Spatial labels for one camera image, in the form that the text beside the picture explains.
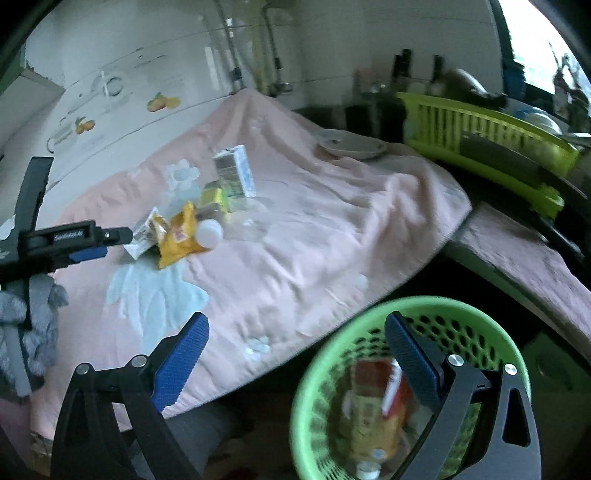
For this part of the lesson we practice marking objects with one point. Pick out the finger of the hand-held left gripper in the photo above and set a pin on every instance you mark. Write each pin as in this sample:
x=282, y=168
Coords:
x=87, y=255
x=115, y=235

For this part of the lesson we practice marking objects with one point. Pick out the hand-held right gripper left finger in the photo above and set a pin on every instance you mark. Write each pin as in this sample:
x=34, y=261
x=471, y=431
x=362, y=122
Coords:
x=182, y=364

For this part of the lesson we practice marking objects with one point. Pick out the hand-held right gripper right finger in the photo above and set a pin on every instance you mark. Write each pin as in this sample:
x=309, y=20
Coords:
x=413, y=364

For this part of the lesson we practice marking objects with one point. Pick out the white snack packet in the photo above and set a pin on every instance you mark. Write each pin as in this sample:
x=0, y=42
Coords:
x=141, y=242

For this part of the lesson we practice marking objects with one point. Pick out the red snack wrapper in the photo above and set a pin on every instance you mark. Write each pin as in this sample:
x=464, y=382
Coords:
x=402, y=397

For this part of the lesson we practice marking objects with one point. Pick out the yellow snack packet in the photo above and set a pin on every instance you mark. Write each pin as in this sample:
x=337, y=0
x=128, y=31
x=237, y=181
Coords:
x=180, y=242

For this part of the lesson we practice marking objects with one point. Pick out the orange label plastic bottle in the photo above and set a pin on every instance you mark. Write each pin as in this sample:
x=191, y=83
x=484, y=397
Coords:
x=369, y=429

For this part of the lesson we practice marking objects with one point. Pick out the green mesh basket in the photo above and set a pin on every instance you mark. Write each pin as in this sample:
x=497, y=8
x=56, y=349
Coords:
x=323, y=369

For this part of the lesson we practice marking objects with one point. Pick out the person's grey trouser leg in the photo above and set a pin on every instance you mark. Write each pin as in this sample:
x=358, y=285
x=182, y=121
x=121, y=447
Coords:
x=207, y=438

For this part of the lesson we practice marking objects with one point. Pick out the white round lid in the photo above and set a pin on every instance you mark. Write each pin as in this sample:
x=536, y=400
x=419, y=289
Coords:
x=209, y=234

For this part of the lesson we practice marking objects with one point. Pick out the small yellow carton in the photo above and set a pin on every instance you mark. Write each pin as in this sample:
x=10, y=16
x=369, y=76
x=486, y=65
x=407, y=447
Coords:
x=214, y=199

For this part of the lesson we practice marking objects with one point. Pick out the clear plastic wrap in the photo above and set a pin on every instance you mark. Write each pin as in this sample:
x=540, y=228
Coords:
x=249, y=228

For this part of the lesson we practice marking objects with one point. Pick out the small green white carton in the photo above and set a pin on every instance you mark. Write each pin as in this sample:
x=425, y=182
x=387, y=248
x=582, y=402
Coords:
x=235, y=170

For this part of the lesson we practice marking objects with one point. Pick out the pink flower blanket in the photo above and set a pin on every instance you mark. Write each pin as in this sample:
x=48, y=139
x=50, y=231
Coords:
x=300, y=258

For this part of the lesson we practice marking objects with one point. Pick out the brown towel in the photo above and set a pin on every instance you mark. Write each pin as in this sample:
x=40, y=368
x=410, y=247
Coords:
x=531, y=263

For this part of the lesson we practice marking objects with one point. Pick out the cleaver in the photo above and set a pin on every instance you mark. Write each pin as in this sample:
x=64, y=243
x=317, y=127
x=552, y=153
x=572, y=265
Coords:
x=498, y=154

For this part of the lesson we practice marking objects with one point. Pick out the yellow pipe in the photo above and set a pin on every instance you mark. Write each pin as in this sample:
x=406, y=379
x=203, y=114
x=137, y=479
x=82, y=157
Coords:
x=261, y=60

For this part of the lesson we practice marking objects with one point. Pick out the white plate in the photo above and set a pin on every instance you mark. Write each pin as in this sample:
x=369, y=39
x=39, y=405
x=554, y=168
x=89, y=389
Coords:
x=351, y=145

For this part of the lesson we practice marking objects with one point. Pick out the lime green dish rack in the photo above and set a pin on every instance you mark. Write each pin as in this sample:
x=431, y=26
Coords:
x=438, y=124

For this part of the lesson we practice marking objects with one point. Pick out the dark knife holder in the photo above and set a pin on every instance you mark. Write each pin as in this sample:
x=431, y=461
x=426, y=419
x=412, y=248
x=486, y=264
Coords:
x=376, y=115

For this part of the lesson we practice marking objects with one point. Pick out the white bowl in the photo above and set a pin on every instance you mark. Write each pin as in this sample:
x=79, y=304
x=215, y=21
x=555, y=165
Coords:
x=540, y=121

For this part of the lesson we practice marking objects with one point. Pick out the metal pot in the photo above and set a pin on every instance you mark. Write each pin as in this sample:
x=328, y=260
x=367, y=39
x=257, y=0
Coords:
x=471, y=85

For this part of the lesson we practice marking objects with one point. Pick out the potted plant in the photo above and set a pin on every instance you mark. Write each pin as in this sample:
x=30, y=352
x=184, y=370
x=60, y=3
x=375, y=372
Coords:
x=570, y=78

